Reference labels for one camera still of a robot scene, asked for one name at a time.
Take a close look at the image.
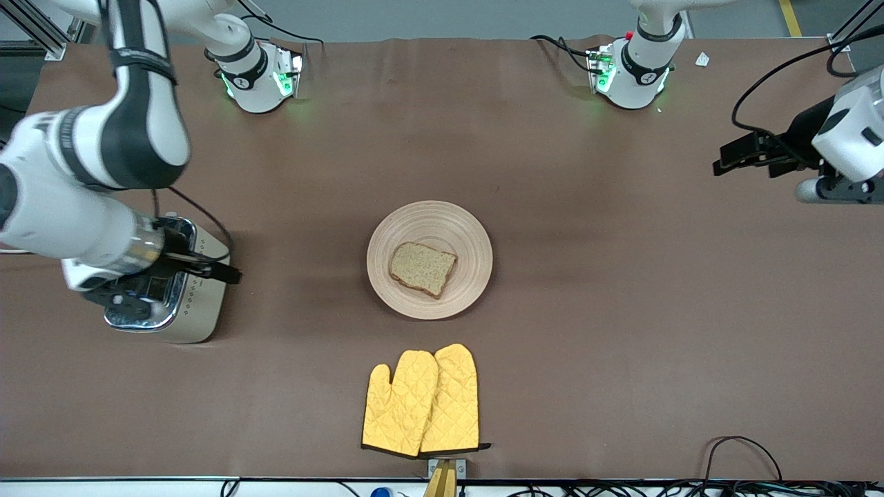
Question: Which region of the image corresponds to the brown table cover sheet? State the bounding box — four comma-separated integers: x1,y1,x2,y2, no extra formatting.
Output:
0,36,884,482

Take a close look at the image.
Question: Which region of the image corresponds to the black left base cable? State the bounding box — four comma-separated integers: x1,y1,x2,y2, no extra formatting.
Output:
530,35,596,73

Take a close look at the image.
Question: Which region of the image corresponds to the small metal bracket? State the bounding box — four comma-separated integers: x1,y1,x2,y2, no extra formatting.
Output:
427,458,468,480

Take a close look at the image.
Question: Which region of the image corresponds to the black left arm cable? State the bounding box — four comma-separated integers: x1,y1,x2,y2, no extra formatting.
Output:
732,26,884,133

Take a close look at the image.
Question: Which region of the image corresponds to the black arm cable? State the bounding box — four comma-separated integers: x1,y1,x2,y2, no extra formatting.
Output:
732,26,884,133
153,186,234,266

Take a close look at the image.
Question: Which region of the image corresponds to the black looped cable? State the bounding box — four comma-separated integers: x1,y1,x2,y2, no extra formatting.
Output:
701,436,785,484

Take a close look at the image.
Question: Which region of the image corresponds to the black base cable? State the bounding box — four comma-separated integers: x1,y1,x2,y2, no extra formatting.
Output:
530,35,596,73
238,12,325,48

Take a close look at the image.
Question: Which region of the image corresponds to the yellow wooden stick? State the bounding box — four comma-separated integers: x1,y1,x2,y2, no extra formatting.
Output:
423,461,458,497

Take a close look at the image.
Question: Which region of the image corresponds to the black right base cable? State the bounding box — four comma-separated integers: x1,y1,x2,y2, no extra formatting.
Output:
238,12,325,48

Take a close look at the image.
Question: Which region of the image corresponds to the round wooden plate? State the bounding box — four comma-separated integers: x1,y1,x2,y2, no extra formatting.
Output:
367,201,494,320

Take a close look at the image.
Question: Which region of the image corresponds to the cream and chrome toaster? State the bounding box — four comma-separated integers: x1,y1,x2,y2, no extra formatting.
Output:
104,215,232,344

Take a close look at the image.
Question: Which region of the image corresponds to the aluminium frame post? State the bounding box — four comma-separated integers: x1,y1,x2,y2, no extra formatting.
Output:
0,0,94,63
827,0,884,52

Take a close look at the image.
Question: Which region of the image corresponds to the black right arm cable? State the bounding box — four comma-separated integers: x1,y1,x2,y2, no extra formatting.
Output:
153,186,234,266

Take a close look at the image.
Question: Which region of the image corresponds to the black cable bundle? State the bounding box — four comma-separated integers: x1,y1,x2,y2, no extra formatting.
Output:
504,480,884,497

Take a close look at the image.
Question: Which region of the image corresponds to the brown toast slice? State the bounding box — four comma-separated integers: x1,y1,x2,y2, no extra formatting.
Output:
389,242,459,299

